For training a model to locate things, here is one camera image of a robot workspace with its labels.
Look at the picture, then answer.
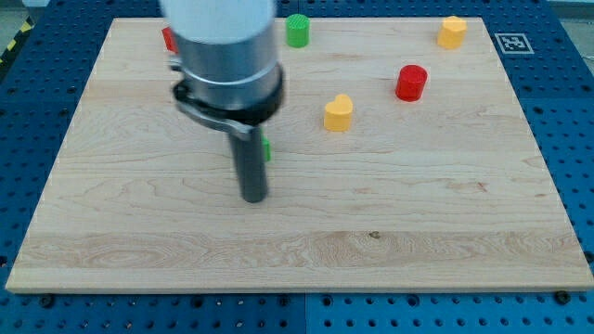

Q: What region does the green star block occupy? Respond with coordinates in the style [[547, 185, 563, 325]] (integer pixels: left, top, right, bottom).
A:
[[262, 136, 272, 161]]

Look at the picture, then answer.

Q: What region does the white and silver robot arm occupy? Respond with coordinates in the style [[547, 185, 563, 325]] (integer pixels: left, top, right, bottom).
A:
[[159, 0, 283, 141]]

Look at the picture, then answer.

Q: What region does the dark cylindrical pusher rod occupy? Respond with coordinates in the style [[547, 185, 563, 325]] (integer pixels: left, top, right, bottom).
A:
[[228, 126, 268, 203]]

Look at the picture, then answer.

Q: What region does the yellow heart block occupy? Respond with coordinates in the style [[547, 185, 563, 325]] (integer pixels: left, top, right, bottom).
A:
[[323, 94, 354, 132]]

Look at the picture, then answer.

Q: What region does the wooden board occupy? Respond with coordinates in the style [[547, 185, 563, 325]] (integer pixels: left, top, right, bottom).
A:
[[6, 18, 593, 294]]

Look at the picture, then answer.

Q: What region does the green cylinder block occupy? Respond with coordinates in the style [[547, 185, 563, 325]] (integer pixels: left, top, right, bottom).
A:
[[285, 14, 310, 48]]

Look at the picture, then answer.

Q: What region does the red cylinder block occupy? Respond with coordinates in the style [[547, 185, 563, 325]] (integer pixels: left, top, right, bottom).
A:
[[394, 64, 429, 102]]

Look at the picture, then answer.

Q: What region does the yellow hexagon block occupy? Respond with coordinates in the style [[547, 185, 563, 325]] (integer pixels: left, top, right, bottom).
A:
[[436, 16, 468, 49]]

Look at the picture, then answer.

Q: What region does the white fiducial marker tag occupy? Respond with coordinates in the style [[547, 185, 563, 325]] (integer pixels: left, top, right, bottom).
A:
[[495, 32, 534, 55]]

